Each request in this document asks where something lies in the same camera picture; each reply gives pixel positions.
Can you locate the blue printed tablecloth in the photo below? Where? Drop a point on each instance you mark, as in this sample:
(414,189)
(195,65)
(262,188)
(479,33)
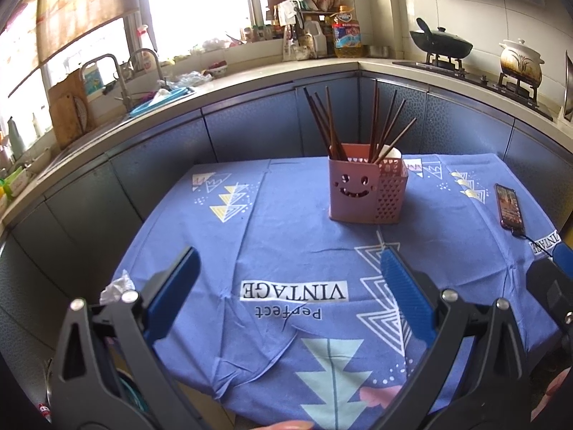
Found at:
(277,233)

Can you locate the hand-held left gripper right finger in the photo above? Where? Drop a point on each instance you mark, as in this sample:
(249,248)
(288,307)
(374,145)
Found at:
(409,300)

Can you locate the person's left hand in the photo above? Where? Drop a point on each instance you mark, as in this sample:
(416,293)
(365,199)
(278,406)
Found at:
(291,425)

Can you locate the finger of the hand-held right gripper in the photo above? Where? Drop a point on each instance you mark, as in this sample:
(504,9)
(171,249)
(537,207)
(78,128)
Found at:
(553,286)

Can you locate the white plastic jug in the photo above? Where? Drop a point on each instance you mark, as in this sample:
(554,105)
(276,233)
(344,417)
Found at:
(318,38)

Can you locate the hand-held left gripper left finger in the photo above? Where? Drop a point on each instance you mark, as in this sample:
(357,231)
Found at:
(174,295)

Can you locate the white cup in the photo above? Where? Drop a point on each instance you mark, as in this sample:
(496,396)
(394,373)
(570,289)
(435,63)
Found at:
(391,153)

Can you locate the red patterned bowl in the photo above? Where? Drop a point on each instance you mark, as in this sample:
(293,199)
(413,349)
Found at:
(218,69)

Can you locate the pink smiley utensil holder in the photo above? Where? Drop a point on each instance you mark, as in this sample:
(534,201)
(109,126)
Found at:
(353,206)

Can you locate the wooden cutting board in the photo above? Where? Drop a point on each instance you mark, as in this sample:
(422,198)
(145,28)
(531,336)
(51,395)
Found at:
(67,112)

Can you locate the blue plastic tray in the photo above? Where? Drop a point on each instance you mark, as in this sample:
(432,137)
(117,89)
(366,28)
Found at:
(165,98)

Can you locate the beige kitchen countertop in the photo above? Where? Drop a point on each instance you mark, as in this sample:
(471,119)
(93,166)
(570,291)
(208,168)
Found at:
(268,71)

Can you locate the blue white box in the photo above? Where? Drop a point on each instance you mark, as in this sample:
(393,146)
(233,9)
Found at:
(93,79)

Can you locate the white clay pot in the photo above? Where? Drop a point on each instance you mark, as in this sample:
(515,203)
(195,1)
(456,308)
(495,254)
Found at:
(519,62)

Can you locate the bamboo window blind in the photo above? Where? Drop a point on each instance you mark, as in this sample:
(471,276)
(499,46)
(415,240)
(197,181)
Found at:
(80,9)

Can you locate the grey kitchen cabinets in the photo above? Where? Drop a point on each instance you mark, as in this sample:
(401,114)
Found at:
(156,174)

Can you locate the black smartphone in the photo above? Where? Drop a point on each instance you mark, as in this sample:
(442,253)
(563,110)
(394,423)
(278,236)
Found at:
(508,206)

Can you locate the yellow cooking oil bottle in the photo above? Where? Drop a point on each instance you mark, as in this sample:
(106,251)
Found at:
(347,36)

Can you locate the curved steel faucet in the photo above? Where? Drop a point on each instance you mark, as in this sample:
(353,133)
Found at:
(160,71)

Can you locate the white dish soap bottle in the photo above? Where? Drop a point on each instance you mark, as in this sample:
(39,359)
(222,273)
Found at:
(144,51)

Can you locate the black wok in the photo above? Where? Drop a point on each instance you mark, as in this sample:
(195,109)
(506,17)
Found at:
(441,45)

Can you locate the bunch of dark chopsticks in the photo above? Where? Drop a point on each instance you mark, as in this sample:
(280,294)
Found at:
(338,150)

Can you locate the tall steel faucet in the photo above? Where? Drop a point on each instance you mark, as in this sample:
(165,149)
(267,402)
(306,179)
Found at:
(123,87)

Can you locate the clear plastic bag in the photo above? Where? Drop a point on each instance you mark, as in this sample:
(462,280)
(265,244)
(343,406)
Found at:
(192,78)

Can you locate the crumpled white tissue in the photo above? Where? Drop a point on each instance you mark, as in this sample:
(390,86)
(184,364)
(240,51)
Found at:
(117,289)

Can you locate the black gas stove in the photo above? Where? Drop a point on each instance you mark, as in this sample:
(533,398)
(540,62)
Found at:
(483,81)

